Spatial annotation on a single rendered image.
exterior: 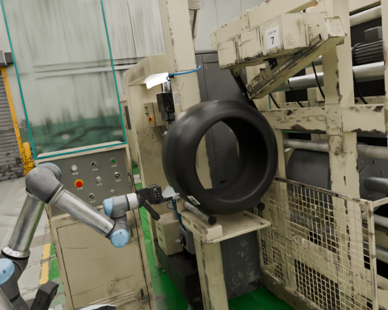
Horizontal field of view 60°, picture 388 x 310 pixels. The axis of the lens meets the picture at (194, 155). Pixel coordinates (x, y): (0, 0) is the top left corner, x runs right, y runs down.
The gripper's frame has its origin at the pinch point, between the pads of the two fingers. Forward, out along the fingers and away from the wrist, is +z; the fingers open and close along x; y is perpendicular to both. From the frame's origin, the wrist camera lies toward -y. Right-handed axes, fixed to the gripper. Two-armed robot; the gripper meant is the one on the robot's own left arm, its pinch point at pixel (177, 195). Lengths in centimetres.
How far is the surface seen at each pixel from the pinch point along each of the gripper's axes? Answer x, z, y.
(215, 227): -9.1, 14.2, -17.5
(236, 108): -12, 31, 38
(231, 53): 10, 44, 67
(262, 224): -8.4, 40.6, -23.0
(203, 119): -11.5, 13.7, 35.5
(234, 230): -6.8, 25.4, -23.2
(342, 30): -44, 66, 65
